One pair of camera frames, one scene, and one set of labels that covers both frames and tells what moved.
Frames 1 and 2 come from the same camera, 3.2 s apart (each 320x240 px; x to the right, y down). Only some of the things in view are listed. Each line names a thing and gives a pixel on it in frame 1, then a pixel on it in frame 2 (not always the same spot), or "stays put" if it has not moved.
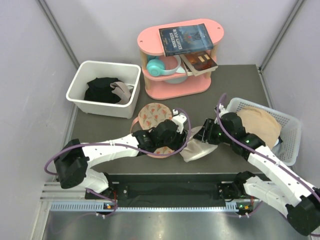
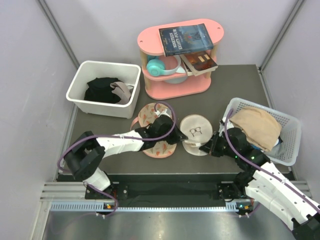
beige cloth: [261, 123] stays put
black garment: [99, 90] stays put
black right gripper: [204, 135] to [210, 147]
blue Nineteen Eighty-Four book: [182, 39] stays put
